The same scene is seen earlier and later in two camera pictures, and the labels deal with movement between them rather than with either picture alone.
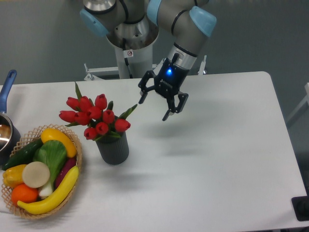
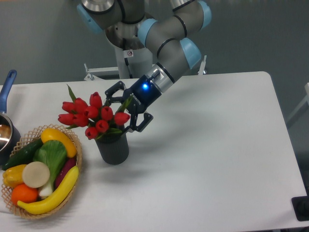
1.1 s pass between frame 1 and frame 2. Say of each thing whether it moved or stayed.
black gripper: moved
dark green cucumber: stayed
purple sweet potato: stayed
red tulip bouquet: moved
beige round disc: stayed
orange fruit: stayed
